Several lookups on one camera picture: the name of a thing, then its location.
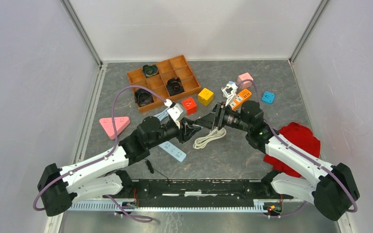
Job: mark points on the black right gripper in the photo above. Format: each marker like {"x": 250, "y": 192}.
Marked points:
{"x": 220, "y": 112}

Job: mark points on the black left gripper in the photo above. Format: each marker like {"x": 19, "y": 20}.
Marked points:
{"x": 187, "y": 130}

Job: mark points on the red cube socket adapter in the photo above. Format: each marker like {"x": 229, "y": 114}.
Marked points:
{"x": 190, "y": 106}

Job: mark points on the light blue power strip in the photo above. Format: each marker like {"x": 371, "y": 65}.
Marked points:
{"x": 173, "y": 151}

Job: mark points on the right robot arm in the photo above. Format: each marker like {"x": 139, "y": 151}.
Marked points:
{"x": 330, "y": 188}

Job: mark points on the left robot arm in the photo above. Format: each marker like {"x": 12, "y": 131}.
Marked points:
{"x": 60, "y": 187}

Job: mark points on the blue square plug adapter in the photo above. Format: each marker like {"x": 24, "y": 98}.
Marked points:
{"x": 268, "y": 97}

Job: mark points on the yellow cube socket adapter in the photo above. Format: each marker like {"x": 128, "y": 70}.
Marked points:
{"x": 205, "y": 97}

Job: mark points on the orange power strip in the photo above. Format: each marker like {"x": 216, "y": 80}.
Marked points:
{"x": 241, "y": 97}

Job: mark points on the pink cube socket adapter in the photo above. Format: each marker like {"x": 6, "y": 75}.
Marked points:
{"x": 244, "y": 80}

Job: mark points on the rolled dark orange-patterned tie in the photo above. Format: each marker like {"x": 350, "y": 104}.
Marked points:
{"x": 174, "y": 86}

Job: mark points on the wooden compartment tray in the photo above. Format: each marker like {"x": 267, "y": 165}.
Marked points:
{"x": 175, "y": 67}

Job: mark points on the rolled dark floral tie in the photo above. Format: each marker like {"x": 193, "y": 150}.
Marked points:
{"x": 143, "y": 97}

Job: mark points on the rolled green-patterned tie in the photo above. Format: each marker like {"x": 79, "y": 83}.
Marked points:
{"x": 150, "y": 70}

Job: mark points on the pink triangular power strip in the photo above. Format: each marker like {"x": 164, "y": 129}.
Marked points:
{"x": 114, "y": 127}

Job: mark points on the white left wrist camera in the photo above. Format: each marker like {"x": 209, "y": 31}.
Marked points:
{"x": 176, "y": 111}

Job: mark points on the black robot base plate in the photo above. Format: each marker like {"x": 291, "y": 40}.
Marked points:
{"x": 195, "y": 192}

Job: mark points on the white cable tray rail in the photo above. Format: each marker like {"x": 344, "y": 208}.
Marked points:
{"x": 110, "y": 206}

